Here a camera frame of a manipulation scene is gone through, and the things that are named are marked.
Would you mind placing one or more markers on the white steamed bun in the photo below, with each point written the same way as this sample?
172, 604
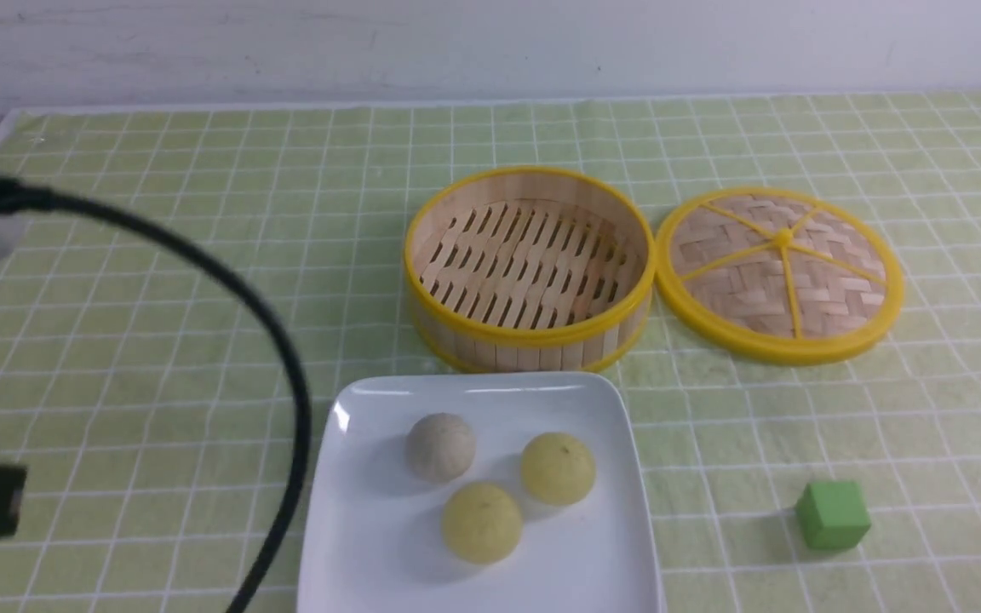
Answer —
440, 448

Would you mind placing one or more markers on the yellow steamed bun front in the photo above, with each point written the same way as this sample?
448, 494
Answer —
481, 523

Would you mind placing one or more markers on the yellow steamed bun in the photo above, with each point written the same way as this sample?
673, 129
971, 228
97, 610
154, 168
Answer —
481, 523
557, 469

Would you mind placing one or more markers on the white square plate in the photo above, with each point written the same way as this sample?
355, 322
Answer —
373, 538

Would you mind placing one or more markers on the green checkered tablecloth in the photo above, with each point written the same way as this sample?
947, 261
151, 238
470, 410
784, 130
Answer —
156, 422

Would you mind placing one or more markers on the bamboo steamer basket yellow rim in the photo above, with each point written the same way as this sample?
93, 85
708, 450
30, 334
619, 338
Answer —
530, 268

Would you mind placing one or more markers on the woven bamboo steamer lid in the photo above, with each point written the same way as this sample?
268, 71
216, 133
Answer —
778, 276

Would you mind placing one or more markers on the green foam cube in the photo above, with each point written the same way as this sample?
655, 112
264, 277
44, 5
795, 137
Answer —
832, 515

